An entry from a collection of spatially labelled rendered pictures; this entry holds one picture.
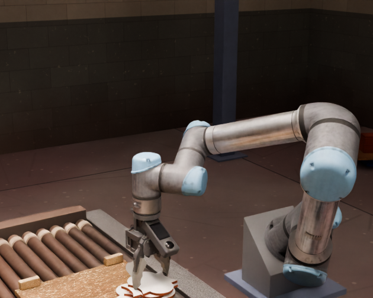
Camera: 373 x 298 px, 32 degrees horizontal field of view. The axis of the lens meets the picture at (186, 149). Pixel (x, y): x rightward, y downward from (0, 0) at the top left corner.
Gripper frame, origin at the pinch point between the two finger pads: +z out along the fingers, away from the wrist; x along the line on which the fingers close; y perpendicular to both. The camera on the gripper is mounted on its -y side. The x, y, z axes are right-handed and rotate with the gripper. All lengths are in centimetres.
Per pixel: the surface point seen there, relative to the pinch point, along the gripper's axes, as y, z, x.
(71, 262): 38.1, 8.1, 2.9
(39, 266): 41.7, 7.7, 12.0
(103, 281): 18.2, 5.9, 4.0
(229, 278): 5.0, 12.6, -34.2
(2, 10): 439, -36, -166
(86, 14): 426, -29, -248
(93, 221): 61, 8, -20
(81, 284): 20.7, 5.9, 9.8
